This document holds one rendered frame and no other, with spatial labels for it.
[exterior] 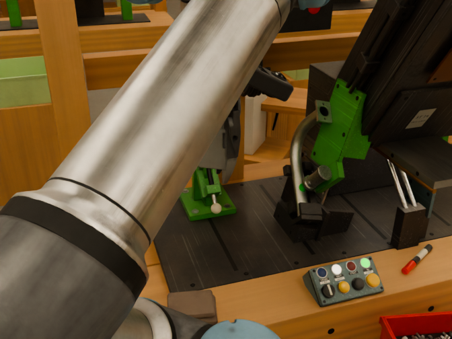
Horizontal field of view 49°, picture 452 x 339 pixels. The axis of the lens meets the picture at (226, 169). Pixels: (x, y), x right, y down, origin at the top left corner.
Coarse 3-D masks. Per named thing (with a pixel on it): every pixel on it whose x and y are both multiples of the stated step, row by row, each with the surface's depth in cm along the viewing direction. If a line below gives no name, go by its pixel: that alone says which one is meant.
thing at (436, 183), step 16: (384, 144) 120; (400, 144) 120; (416, 144) 120; (432, 144) 120; (448, 144) 120; (400, 160) 114; (416, 160) 113; (432, 160) 113; (448, 160) 113; (416, 176) 109; (432, 176) 106; (448, 176) 106; (432, 192) 105
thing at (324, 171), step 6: (318, 168) 117; (324, 168) 117; (312, 174) 119; (318, 174) 116; (324, 174) 116; (330, 174) 117; (306, 180) 121; (312, 180) 119; (318, 180) 118; (324, 180) 117; (306, 186) 121; (312, 186) 121
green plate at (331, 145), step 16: (336, 96) 119; (352, 96) 113; (336, 112) 118; (352, 112) 112; (320, 128) 124; (336, 128) 118; (352, 128) 113; (320, 144) 123; (336, 144) 117; (352, 144) 117; (368, 144) 118; (320, 160) 123
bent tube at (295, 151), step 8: (320, 104) 120; (328, 104) 121; (312, 112) 122; (320, 112) 123; (328, 112) 120; (304, 120) 125; (312, 120) 122; (320, 120) 118; (328, 120) 119; (296, 128) 128; (304, 128) 126; (296, 136) 128; (304, 136) 128; (296, 144) 128; (296, 152) 128; (296, 160) 128; (296, 168) 127; (296, 176) 126; (296, 184) 126; (296, 192) 125; (304, 192) 125; (296, 200) 125; (304, 200) 124
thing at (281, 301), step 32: (384, 256) 119; (448, 256) 119; (224, 288) 109; (256, 288) 109; (288, 288) 109; (384, 288) 109; (416, 288) 109; (448, 288) 113; (224, 320) 101; (256, 320) 101; (288, 320) 101; (320, 320) 104; (352, 320) 108
